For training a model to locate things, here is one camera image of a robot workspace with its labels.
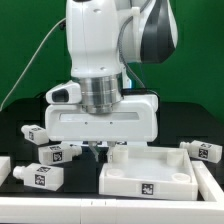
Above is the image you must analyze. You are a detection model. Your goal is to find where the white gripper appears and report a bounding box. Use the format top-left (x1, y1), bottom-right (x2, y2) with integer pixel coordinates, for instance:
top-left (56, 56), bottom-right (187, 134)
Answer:
top-left (45, 94), bottom-right (158, 163)

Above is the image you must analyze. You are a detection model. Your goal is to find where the white square tabletop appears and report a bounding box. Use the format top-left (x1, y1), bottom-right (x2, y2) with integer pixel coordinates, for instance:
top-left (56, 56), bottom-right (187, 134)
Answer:
top-left (99, 145), bottom-right (198, 201)

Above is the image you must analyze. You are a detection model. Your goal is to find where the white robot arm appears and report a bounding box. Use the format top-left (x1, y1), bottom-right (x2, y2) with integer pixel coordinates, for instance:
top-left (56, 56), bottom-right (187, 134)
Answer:
top-left (45, 0), bottom-right (178, 149)

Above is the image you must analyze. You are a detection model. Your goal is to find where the white tag sheet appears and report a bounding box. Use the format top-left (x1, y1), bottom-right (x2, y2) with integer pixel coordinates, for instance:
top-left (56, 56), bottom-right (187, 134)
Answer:
top-left (68, 141), bottom-right (88, 146)

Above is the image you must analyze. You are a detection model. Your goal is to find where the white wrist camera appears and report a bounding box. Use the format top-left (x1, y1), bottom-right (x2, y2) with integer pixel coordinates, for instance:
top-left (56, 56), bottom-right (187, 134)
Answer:
top-left (46, 81), bottom-right (82, 104)

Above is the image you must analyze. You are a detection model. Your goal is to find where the white fence left wall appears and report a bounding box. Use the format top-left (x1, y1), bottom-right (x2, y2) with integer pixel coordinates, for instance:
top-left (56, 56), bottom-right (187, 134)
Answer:
top-left (0, 156), bottom-right (11, 186)

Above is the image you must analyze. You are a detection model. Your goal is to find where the white fence wall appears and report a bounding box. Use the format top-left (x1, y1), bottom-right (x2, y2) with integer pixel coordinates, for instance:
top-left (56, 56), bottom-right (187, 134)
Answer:
top-left (0, 197), bottom-right (224, 224)
top-left (0, 156), bottom-right (11, 186)
top-left (192, 161), bottom-right (224, 203)

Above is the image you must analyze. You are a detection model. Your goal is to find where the grey cable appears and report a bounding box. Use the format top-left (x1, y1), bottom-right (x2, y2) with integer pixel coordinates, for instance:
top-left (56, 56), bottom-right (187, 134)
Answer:
top-left (0, 18), bottom-right (67, 112)

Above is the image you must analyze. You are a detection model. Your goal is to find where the white fence front wall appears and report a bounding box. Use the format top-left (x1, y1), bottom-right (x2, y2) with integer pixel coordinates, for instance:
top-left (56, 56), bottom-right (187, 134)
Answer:
top-left (0, 197), bottom-right (224, 224)

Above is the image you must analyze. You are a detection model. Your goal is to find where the white fence right wall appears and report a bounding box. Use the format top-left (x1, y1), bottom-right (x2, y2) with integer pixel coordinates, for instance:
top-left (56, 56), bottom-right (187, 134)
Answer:
top-left (192, 161), bottom-right (224, 203)

